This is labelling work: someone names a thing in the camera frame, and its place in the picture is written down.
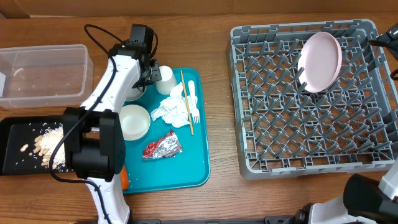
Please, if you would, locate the white plastic fork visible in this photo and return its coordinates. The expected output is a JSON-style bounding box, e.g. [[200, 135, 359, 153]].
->
[[188, 80, 200, 124]]

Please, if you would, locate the black plastic waste bin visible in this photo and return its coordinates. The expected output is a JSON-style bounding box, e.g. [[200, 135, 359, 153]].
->
[[1, 116, 62, 175]]

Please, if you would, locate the wooden chopstick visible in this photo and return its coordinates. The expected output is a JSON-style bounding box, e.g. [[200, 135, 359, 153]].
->
[[180, 70, 194, 136]]

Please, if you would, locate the clear plastic storage bin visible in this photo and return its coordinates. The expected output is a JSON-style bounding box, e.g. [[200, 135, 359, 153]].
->
[[1, 44, 94, 109]]

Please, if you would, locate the pink round plate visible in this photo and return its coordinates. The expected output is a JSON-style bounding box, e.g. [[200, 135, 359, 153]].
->
[[298, 32, 343, 93]]

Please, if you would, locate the grey bowl with rice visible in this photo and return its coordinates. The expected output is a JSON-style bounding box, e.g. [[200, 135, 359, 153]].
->
[[126, 87, 145, 101]]

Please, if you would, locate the pile of peanuts and rice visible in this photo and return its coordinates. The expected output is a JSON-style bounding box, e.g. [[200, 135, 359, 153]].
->
[[19, 123, 65, 170]]

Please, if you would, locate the orange carrot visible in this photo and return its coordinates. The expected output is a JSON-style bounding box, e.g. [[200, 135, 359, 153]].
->
[[119, 166, 129, 190]]

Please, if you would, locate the white napkin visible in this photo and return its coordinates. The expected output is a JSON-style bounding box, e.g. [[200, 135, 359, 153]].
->
[[150, 82, 190, 128]]

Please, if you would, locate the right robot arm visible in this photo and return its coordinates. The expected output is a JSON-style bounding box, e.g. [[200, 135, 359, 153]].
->
[[264, 24, 397, 223]]

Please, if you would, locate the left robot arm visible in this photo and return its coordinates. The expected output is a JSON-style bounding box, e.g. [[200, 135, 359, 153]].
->
[[56, 24, 161, 223]]

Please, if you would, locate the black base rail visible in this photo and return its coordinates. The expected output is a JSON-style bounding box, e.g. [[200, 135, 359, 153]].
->
[[131, 216, 295, 224]]

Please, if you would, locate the white plastic cup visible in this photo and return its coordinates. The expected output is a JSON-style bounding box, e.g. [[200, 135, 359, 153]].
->
[[155, 65, 177, 95]]

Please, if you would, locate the teal serving tray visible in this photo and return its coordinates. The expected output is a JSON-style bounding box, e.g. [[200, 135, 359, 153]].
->
[[123, 67, 210, 194]]

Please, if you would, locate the white bowl with peanuts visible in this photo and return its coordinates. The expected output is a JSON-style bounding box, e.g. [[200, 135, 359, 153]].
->
[[119, 105, 151, 141]]

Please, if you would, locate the silver red foil wrapper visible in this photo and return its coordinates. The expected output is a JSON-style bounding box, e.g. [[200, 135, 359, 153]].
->
[[142, 130, 182, 160]]

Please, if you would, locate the grey dishwasher rack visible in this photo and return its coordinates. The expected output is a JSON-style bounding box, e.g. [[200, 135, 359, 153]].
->
[[226, 19, 397, 179]]

